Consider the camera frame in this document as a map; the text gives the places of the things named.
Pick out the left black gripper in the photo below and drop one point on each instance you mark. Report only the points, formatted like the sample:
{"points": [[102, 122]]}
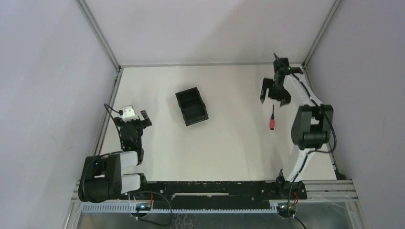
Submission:
{"points": [[134, 123]]}

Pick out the black plastic bin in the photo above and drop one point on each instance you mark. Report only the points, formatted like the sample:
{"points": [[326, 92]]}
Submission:
{"points": [[193, 108]]}

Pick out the red handled screwdriver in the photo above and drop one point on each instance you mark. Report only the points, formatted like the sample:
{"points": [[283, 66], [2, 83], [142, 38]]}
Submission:
{"points": [[272, 119]]}

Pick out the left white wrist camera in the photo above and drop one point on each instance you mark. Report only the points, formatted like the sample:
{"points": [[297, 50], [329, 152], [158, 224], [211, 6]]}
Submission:
{"points": [[129, 114]]}

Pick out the left base wiring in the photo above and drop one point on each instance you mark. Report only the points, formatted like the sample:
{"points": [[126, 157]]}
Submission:
{"points": [[150, 207]]}

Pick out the base wiring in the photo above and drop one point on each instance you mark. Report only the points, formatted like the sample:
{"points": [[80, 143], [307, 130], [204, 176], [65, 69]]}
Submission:
{"points": [[291, 205], [150, 207]]}

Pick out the right base wiring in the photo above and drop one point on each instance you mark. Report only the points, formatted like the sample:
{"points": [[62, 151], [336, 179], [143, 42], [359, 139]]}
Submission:
{"points": [[291, 205]]}

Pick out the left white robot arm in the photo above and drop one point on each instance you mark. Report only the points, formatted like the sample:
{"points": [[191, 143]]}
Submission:
{"points": [[103, 176]]}

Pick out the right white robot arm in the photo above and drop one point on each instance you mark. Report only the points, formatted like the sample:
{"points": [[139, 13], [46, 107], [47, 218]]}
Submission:
{"points": [[312, 125]]}

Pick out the black mounting rail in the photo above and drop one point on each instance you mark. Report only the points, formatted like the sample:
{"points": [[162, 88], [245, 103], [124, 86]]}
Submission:
{"points": [[222, 195]]}

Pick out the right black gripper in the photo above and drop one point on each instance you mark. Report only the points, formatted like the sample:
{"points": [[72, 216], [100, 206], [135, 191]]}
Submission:
{"points": [[285, 97]]}

